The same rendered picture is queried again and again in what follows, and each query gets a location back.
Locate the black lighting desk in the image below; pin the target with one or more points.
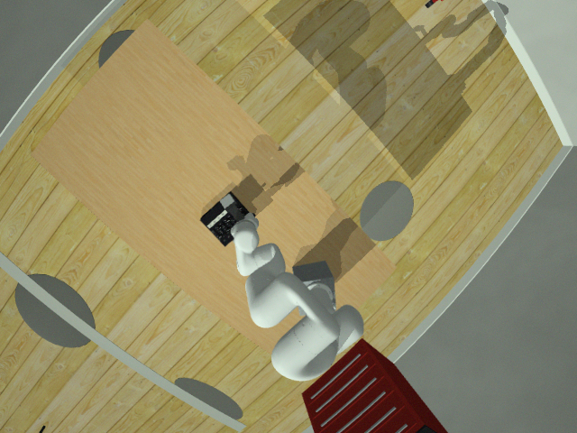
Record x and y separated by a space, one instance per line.
219 218

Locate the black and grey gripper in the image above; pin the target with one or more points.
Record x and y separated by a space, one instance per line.
251 217

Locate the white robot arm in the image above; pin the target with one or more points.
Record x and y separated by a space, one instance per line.
270 303

